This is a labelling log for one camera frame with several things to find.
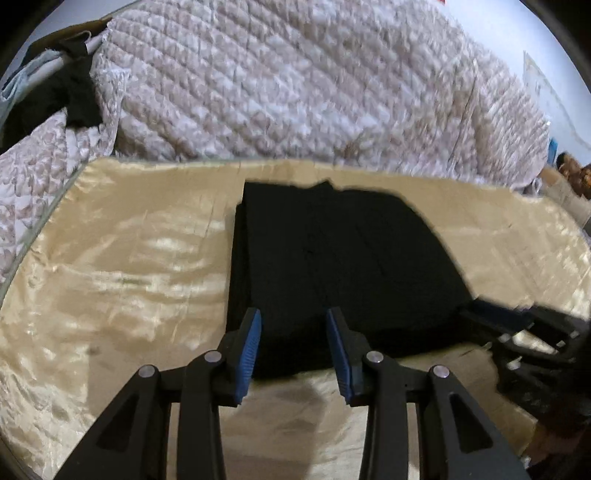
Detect dark cloth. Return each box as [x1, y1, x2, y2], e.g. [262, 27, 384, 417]
[9, 32, 105, 139]

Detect black pants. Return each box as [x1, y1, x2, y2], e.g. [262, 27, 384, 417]
[225, 181, 483, 381]

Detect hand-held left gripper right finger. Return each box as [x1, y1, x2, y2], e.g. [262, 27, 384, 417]
[325, 306, 533, 480]

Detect beige satin sheet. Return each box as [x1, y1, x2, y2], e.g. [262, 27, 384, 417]
[0, 157, 591, 480]

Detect light blue cloth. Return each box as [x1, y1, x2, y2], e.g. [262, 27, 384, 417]
[0, 48, 63, 103]

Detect cardboard box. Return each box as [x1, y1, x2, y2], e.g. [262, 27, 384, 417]
[538, 165, 591, 228]

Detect brown lumpy object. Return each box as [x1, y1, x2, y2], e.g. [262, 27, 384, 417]
[554, 151, 591, 200]

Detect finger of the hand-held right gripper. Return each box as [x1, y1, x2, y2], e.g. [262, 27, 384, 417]
[480, 335, 573, 371]
[459, 298, 591, 354]

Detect white beige quilted blanket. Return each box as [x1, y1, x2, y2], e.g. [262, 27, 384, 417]
[0, 0, 552, 296]

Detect white rod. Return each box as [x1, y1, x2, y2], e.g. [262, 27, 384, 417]
[44, 36, 106, 71]

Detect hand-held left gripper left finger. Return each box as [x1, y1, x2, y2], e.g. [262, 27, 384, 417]
[53, 307, 263, 480]

